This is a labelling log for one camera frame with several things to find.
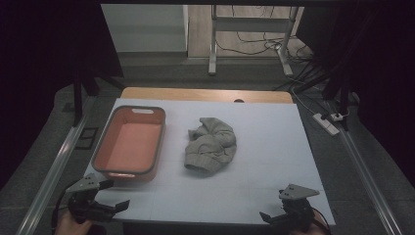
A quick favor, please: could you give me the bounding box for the white metal desk frame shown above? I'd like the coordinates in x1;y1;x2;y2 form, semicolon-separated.
207;4;300;77

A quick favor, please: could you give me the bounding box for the white table cover sheet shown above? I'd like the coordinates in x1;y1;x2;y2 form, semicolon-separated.
81;98;337;226

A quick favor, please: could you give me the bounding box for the white power strip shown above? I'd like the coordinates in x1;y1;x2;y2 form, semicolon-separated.
312;113;341;137

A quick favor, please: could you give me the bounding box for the black stand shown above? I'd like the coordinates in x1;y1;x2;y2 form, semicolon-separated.
293;65;352;132
71;65;125;128

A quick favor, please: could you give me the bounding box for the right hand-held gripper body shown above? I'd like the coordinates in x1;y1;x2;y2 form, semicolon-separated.
270;183;321;233

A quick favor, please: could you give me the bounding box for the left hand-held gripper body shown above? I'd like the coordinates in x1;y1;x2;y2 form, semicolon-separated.
64;173;115;225

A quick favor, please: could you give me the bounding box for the grey knitted sweater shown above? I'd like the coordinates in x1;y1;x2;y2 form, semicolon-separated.
184;117;238;174

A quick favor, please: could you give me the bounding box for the aluminium rail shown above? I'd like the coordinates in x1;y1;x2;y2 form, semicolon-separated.
326;101;405;235
16;97;96;235

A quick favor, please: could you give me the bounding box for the white cabinet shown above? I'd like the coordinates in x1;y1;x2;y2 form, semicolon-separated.
101;3;190;53

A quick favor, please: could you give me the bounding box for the white power cable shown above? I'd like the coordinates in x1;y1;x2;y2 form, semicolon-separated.
291;88;318;116

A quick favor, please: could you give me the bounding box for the person's right hand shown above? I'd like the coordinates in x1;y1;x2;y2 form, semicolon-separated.
290;210;332;235

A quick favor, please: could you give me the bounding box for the black floor cables tangle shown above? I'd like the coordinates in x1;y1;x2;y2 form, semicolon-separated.
214;5;315;64

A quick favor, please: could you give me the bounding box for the person's left hand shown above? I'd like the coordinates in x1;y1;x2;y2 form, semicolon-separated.
53;210;95;235

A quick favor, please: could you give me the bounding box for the black curtain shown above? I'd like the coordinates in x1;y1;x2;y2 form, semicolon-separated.
295;0;415;187
0;0;124;191

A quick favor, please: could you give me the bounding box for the orange plastic basin grey rim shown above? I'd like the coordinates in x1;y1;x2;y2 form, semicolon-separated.
91;105;166;183

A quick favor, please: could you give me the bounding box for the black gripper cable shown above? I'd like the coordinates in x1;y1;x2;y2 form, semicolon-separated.
50;177;82;235
313;208;332;234

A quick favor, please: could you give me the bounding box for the black floor outlet cover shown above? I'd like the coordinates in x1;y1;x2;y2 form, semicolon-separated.
74;126;99;151

